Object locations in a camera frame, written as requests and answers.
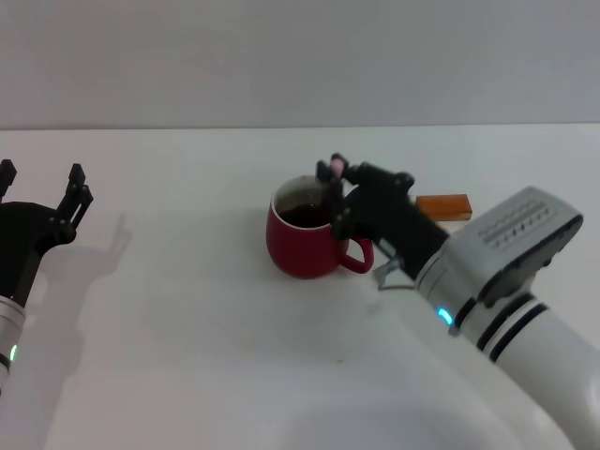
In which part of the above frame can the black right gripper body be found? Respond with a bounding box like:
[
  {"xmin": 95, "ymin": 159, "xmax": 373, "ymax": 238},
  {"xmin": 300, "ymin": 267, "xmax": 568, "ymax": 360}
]
[{"xmin": 344, "ymin": 161, "xmax": 449, "ymax": 282}]

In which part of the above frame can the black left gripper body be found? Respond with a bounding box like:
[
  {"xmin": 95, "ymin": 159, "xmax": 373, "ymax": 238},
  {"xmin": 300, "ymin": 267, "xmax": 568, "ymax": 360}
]
[{"xmin": 0, "ymin": 201, "xmax": 56, "ymax": 308}]

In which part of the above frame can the red ceramic coffee cup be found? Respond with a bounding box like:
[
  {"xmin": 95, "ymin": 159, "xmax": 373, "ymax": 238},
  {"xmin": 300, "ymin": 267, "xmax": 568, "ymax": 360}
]
[{"xmin": 265, "ymin": 174, "xmax": 375, "ymax": 281}]

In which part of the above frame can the orange wooden block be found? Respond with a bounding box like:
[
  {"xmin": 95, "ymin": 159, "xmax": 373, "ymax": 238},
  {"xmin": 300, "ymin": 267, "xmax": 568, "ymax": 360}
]
[{"xmin": 415, "ymin": 194, "xmax": 473, "ymax": 222}]

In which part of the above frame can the thin right gripper cable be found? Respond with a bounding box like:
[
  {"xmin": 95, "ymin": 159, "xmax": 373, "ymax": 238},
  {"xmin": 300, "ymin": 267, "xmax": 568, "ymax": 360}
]
[{"xmin": 373, "ymin": 256, "xmax": 419, "ymax": 293}]

